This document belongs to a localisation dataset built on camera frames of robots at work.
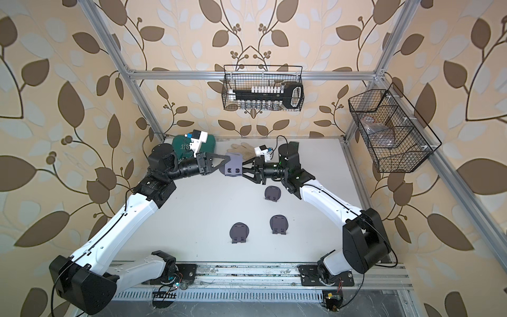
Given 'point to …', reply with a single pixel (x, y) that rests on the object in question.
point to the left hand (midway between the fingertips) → (226, 158)
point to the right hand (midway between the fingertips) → (237, 171)
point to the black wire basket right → (395, 143)
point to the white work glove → (247, 150)
